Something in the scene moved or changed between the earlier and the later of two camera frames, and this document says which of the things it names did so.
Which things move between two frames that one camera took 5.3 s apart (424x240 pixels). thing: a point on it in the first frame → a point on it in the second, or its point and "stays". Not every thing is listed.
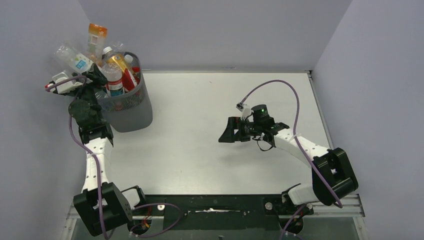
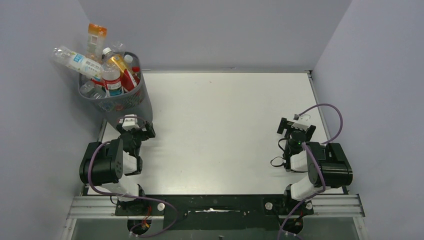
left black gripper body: (87, 91) → (138, 136)
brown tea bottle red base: (129, 77) stays
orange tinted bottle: (97, 33) stays
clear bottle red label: (134, 67) stays
